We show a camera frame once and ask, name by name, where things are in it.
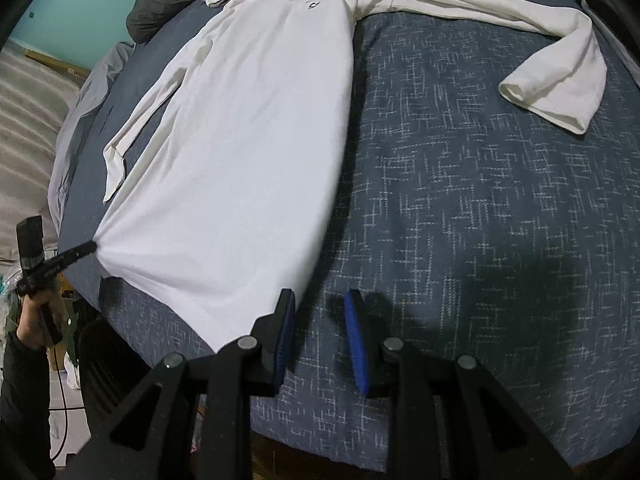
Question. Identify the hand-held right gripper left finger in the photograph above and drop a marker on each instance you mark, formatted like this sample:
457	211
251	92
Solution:
287	340

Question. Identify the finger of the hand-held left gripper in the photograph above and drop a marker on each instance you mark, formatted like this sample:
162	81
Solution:
80	251

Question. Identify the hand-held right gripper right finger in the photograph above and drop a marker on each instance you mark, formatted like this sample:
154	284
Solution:
357	345

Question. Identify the white long-sleeve shirt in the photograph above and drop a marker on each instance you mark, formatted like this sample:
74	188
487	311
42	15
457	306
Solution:
240	160

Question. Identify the person's left forearm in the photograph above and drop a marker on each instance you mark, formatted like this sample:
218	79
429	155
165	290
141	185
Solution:
22	400

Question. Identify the person's left hand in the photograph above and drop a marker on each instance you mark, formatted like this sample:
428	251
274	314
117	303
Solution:
30	330

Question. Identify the pale pleated curtain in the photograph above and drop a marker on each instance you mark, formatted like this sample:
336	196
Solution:
25	135

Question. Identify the black ribbed object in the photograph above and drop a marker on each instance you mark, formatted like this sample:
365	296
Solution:
110	370

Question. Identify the light grey sheet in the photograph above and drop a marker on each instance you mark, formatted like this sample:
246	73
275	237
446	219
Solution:
75	125

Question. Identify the blue patterned bed sheet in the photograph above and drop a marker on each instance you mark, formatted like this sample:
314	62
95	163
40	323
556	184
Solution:
475	210

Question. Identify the wooden ledge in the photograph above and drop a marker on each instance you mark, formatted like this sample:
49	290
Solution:
50	62

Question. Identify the black garment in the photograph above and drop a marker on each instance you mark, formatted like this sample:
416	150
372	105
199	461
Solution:
600	15

